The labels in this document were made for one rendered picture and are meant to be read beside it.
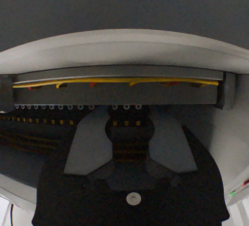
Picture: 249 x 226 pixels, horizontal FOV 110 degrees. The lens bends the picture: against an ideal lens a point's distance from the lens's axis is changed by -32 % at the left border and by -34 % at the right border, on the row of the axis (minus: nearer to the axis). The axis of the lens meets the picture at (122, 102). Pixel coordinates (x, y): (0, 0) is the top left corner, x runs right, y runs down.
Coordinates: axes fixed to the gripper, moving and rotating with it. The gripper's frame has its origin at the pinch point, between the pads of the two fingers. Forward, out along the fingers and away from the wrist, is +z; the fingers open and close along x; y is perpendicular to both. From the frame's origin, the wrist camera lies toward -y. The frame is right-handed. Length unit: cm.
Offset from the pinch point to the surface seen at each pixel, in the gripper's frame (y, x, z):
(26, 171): 14.1, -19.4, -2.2
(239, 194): 30.4, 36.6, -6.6
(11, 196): 30.5, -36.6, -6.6
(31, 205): 30.8, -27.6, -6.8
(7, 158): 14.7, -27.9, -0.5
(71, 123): 8.3, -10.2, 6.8
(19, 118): 8.1, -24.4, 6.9
